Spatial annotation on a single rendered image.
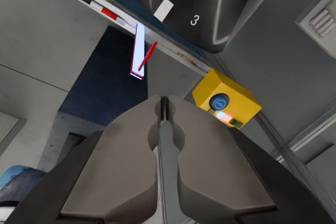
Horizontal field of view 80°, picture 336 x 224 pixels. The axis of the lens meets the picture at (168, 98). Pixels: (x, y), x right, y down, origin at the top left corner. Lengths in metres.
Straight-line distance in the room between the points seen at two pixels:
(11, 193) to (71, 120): 0.23
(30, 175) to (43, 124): 1.56
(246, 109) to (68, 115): 0.52
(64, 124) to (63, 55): 1.08
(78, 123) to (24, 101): 1.41
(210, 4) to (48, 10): 1.41
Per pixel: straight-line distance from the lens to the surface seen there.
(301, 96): 1.01
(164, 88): 1.75
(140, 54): 0.42
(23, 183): 0.61
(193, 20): 0.34
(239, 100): 0.57
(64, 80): 1.82
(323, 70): 1.03
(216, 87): 0.53
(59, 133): 0.73
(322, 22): 0.85
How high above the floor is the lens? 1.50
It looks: 56 degrees down
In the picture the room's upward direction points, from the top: 170 degrees clockwise
